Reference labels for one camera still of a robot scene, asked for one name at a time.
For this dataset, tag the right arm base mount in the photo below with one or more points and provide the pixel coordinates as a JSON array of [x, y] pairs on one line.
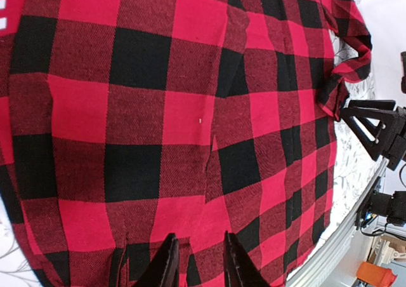
[[392, 207]]

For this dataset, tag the red black plaid shirt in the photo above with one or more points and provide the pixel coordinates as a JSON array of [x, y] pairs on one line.
[[177, 131]]

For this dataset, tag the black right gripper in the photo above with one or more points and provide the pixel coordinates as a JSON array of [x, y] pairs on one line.
[[378, 127]]

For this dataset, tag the aluminium front rail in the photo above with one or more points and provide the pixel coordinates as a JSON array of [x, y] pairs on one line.
[[320, 265]]

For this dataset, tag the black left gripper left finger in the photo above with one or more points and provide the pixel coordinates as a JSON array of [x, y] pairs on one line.
[[163, 270]]

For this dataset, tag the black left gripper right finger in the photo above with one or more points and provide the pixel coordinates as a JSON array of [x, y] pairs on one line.
[[239, 269]]

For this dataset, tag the orange plastic object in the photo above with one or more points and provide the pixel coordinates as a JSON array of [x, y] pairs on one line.
[[376, 275]]

